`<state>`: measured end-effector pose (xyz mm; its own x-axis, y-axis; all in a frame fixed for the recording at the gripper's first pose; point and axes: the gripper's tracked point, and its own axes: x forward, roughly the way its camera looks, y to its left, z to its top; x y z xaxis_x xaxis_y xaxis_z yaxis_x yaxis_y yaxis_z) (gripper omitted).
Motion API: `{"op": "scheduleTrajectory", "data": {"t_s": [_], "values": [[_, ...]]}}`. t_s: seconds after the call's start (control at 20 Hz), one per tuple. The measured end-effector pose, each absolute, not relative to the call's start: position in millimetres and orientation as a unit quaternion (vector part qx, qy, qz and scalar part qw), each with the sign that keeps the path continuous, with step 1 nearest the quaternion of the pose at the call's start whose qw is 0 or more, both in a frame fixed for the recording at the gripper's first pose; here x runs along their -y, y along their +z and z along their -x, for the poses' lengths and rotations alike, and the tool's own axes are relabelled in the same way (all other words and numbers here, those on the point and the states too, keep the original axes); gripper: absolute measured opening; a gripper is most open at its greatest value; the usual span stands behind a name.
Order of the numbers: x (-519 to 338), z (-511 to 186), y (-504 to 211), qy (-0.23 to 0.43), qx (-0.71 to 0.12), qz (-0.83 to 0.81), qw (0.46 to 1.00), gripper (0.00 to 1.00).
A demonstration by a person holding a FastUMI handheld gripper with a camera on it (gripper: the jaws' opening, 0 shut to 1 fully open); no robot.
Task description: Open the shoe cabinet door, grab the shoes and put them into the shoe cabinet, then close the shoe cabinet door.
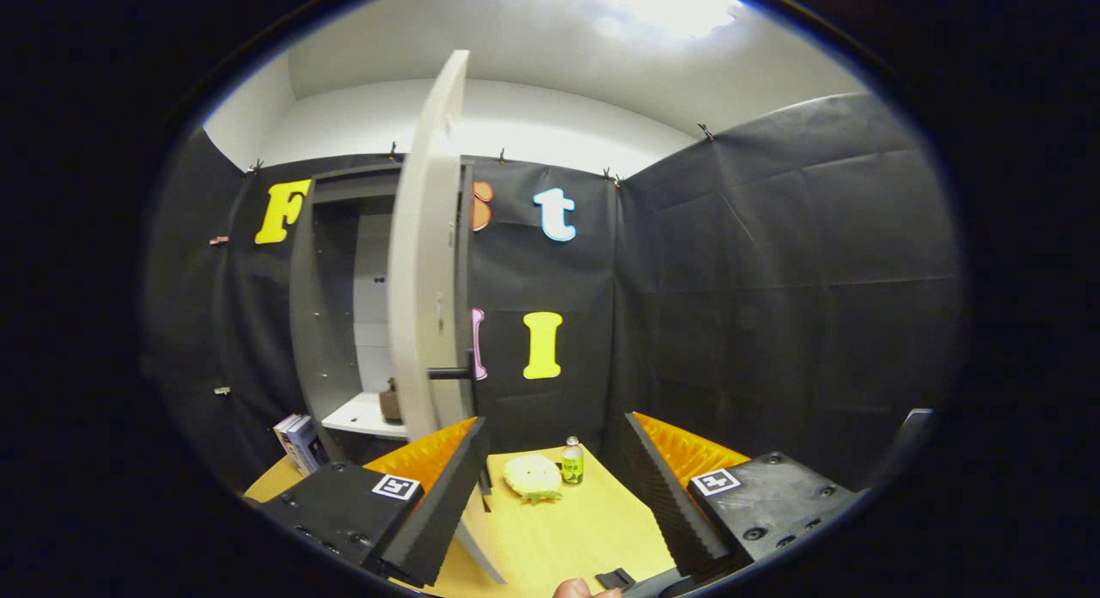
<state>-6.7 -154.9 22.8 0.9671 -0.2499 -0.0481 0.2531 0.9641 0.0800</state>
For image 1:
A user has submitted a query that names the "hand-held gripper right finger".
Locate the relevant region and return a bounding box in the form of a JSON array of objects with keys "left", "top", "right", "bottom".
[{"left": 622, "top": 412, "right": 863, "bottom": 582}]

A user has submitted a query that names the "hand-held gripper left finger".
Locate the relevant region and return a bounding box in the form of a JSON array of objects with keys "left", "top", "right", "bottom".
[{"left": 245, "top": 416, "right": 491, "bottom": 589}]

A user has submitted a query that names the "dark grey shoe cabinet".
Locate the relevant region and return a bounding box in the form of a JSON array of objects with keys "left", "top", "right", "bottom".
[{"left": 288, "top": 160, "right": 475, "bottom": 463}]

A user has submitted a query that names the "beige shoe cabinet door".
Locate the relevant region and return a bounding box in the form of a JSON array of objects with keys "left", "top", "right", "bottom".
[{"left": 387, "top": 50, "right": 508, "bottom": 586}]

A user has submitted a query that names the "yellow fluffy plush item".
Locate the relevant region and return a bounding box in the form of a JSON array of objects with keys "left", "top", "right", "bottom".
[{"left": 503, "top": 455, "right": 565, "bottom": 505}]

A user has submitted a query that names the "blue cover book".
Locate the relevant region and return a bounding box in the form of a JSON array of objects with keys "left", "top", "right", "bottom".
[{"left": 286, "top": 415, "right": 331, "bottom": 477}]

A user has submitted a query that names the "white cover book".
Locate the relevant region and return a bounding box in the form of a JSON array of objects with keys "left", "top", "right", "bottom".
[{"left": 273, "top": 413, "right": 300, "bottom": 472}]

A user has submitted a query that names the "black backdrop cloth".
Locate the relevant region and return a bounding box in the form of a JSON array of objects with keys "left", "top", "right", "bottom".
[{"left": 142, "top": 91, "right": 963, "bottom": 500}]

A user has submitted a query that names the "grey curved object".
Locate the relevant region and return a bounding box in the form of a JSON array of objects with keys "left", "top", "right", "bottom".
[{"left": 872, "top": 407, "right": 935, "bottom": 489}]

